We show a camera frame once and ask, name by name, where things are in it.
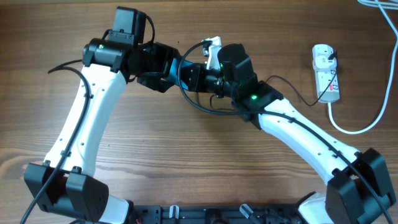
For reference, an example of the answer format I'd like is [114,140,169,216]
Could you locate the smartphone with cyan screen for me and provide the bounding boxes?
[167,58,192,90]

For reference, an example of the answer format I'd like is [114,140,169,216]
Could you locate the black USB charging cable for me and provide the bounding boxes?
[195,49,338,111]

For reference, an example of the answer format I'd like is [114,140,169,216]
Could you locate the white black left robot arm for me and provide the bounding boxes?
[24,6,179,223]

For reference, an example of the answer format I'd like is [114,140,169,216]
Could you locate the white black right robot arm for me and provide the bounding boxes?
[177,40,396,223]

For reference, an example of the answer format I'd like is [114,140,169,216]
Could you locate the white charger adapter plug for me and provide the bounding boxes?
[313,55,337,72]

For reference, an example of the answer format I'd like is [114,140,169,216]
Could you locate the white power extension socket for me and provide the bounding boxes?
[312,44,340,103]

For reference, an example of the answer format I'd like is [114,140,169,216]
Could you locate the white coiled power cable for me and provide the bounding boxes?
[327,0,398,135]

